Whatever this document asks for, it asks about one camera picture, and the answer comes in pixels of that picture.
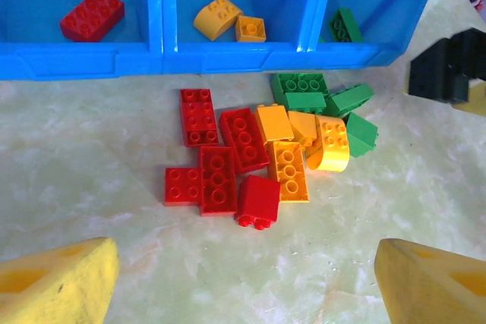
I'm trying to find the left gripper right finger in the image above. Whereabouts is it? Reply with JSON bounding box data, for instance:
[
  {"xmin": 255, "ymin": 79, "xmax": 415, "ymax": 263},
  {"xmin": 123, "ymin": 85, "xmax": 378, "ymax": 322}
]
[{"xmin": 374, "ymin": 238, "xmax": 486, "ymax": 324}]

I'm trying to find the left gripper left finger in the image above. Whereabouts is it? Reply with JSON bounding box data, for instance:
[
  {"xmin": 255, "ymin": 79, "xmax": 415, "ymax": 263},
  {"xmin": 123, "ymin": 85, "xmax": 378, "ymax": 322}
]
[{"xmin": 0, "ymin": 236, "xmax": 121, "ymax": 324}]

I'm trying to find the green lego brick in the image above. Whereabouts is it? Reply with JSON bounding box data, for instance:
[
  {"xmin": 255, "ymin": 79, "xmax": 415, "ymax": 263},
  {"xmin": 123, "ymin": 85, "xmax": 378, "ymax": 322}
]
[
  {"xmin": 343, "ymin": 112, "xmax": 379, "ymax": 158},
  {"xmin": 328, "ymin": 8, "xmax": 365, "ymax": 43},
  {"xmin": 271, "ymin": 72, "xmax": 330, "ymax": 107},
  {"xmin": 326, "ymin": 83, "xmax": 375, "ymax": 118},
  {"xmin": 284, "ymin": 92, "xmax": 327, "ymax": 115}
]

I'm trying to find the yellow curved lego brick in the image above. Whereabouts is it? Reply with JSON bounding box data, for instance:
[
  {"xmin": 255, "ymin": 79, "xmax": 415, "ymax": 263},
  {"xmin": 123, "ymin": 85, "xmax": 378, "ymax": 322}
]
[
  {"xmin": 193, "ymin": 0, "xmax": 244, "ymax": 41},
  {"xmin": 306, "ymin": 115, "xmax": 350, "ymax": 172}
]

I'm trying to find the small red lego brick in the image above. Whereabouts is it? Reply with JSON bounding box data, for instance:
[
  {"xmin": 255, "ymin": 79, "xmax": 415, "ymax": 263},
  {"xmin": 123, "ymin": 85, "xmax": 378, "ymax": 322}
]
[{"xmin": 164, "ymin": 167, "xmax": 203, "ymax": 207}]

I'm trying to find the small yellow lego brick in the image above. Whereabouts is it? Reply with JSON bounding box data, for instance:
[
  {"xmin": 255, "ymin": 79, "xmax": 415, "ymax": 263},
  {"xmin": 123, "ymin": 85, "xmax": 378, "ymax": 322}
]
[{"xmin": 235, "ymin": 15, "xmax": 266, "ymax": 43}]

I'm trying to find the blue three-compartment plastic bin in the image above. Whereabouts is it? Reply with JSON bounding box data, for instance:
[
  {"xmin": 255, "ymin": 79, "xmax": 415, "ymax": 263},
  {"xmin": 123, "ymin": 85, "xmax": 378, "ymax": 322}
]
[{"xmin": 0, "ymin": 0, "xmax": 430, "ymax": 82}]

